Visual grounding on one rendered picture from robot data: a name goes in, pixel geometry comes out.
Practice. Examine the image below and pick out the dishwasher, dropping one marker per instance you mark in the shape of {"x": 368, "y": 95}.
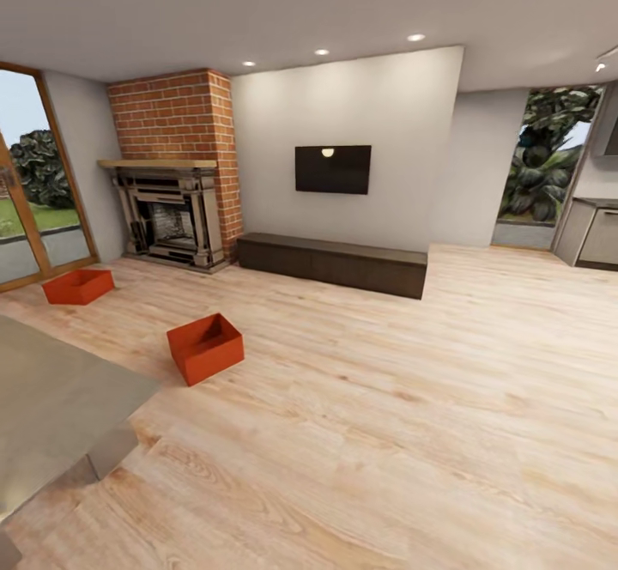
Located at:
{"x": 600, "y": 247}

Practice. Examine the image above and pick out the fixed window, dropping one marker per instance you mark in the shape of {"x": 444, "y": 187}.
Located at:
{"x": 554, "y": 135}

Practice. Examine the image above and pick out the coffee table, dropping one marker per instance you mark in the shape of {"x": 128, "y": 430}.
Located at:
{"x": 58, "y": 403}

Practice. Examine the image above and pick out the wood fireplace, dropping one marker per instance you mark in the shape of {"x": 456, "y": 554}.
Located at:
{"x": 172, "y": 217}

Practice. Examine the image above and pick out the door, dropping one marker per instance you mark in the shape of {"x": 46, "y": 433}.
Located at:
{"x": 43, "y": 229}

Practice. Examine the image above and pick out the storage box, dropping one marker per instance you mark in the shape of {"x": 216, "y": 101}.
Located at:
{"x": 79, "y": 287}
{"x": 205, "y": 347}

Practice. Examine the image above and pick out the wall mounted tv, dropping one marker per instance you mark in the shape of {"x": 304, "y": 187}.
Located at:
{"x": 339, "y": 169}

